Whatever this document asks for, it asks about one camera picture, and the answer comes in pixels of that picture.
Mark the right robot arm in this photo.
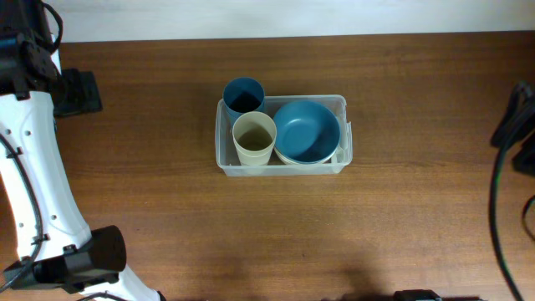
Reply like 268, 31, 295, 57
487, 81, 534, 300

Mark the cream cup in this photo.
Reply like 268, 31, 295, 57
237, 145, 273, 166
232, 111, 278, 151

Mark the blue cup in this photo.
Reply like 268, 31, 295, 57
222, 77, 267, 129
222, 77, 267, 115

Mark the blue bowl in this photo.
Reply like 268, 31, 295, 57
273, 100, 342, 165

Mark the blue cup back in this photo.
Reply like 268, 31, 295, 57
222, 77, 267, 129

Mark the blue cup front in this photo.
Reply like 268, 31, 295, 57
222, 77, 267, 115

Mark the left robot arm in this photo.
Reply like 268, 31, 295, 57
1, 0, 162, 300

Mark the clear plastic container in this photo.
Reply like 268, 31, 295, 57
215, 94, 353, 176

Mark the cream bowl front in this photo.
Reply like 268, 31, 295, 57
276, 152, 331, 165

